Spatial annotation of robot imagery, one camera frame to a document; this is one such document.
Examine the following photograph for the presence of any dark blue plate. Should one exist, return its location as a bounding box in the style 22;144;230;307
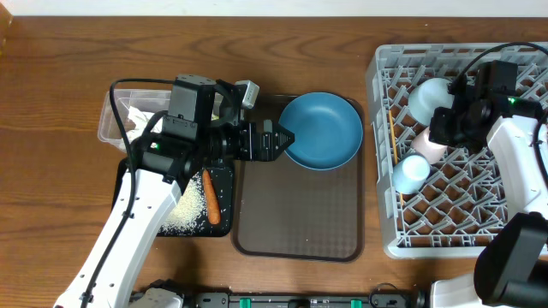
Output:
279;92;363;170

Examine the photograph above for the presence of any light blue bowl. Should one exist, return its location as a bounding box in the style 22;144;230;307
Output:
408;78;454;127

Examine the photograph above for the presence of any pink cup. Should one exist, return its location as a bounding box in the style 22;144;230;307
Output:
411;127;447;164

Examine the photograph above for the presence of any orange carrot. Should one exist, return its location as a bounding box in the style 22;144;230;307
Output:
202;169;221;225

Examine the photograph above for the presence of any light blue cup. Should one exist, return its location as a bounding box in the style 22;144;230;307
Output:
392;154;431;194

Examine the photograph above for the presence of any white cooked rice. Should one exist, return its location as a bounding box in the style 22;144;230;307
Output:
160;169;228;235

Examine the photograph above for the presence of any white napkin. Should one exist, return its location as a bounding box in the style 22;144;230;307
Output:
115;107;163;152

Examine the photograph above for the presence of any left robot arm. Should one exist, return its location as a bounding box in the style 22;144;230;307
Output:
55;74;295;307

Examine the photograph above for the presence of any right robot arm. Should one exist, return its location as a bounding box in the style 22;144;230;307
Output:
429;61;547;307

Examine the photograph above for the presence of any grey dishwasher rack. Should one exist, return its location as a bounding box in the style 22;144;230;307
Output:
365;42;547;258

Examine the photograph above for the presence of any brown serving tray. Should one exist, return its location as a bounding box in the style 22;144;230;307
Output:
232;95;365;262

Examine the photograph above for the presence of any wooden chopstick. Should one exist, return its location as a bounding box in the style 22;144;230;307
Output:
388;110;404;207

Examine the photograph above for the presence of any black plastic tray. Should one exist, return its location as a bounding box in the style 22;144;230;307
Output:
112;167;234;241

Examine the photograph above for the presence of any clear plastic bin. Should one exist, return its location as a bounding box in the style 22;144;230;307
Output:
97;88;228;153

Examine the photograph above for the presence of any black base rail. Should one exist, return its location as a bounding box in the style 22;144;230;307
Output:
128;280;429;308

